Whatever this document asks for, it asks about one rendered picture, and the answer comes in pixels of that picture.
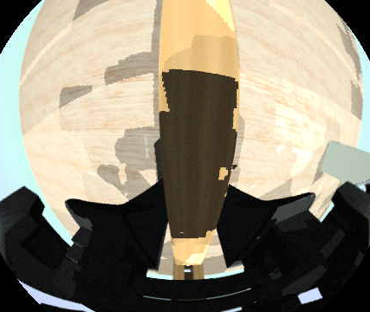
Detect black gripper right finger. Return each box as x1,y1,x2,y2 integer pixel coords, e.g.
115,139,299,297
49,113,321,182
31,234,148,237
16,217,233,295
216,184,316,268

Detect brown wooden post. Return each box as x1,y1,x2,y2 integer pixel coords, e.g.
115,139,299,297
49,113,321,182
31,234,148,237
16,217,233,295
172,258,204,280

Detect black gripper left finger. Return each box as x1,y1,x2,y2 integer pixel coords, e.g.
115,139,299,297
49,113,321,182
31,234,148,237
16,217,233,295
64,178,168,271

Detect dark brown wooden rail with steel hooks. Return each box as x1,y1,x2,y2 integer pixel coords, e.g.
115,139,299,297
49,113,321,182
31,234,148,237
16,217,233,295
158,0,240,266

